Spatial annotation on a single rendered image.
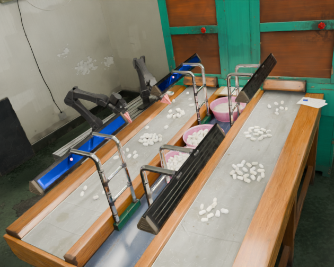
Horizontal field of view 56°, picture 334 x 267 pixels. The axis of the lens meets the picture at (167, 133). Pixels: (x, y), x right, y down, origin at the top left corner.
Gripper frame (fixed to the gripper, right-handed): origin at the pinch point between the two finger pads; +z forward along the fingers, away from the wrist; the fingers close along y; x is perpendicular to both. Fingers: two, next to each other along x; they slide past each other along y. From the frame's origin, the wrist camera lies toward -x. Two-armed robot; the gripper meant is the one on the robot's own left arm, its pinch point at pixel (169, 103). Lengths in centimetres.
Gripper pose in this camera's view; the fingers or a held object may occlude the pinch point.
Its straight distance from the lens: 242.6
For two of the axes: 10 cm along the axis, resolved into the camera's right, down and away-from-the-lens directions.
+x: -4.3, 5.7, 7.0
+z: 7.6, 6.5, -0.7
